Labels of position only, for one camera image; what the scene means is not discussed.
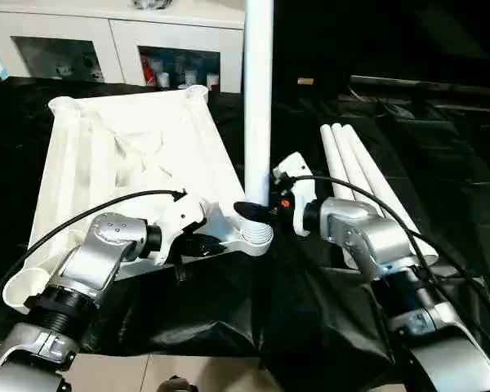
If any white plastic table leg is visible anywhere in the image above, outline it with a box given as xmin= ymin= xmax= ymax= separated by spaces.
xmin=342 ymin=123 xmax=439 ymax=271
xmin=330 ymin=123 xmax=387 ymax=216
xmin=238 ymin=0 xmax=276 ymax=247
xmin=319 ymin=124 xmax=354 ymax=202

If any white plastic table top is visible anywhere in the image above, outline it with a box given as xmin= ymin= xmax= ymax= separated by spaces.
xmin=2 ymin=84 xmax=276 ymax=316

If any black work mat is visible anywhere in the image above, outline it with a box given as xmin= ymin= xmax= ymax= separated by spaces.
xmin=0 ymin=75 xmax=490 ymax=392

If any dark robot foot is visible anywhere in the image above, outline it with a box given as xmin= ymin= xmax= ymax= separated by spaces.
xmin=155 ymin=374 xmax=198 ymax=392

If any red packet behind glass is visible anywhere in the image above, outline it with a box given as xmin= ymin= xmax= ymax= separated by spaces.
xmin=141 ymin=56 xmax=157 ymax=86

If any long black bar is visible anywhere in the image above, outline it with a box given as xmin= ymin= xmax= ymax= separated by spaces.
xmin=349 ymin=74 xmax=490 ymax=114

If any patterned bowl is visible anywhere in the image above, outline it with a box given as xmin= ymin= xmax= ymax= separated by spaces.
xmin=129 ymin=0 xmax=176 ymax=11

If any white glass-door cabinet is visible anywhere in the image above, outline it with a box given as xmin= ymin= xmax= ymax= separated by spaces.
xmin=0 ymin=7 xmax=246 ymax=96

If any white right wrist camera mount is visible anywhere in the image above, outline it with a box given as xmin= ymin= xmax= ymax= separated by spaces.
xmin=271 ymin=151 xmax=319 ymax=238

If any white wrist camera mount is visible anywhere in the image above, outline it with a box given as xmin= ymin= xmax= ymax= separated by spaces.
xmin=145 ymin=189 xmax=208 ymax=267
xmin=271 ymin=151 xmax=319 ymax=238

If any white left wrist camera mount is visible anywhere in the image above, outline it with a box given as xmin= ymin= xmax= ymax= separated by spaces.
xmin=145 ymin=189 xmax=208 ymax=267

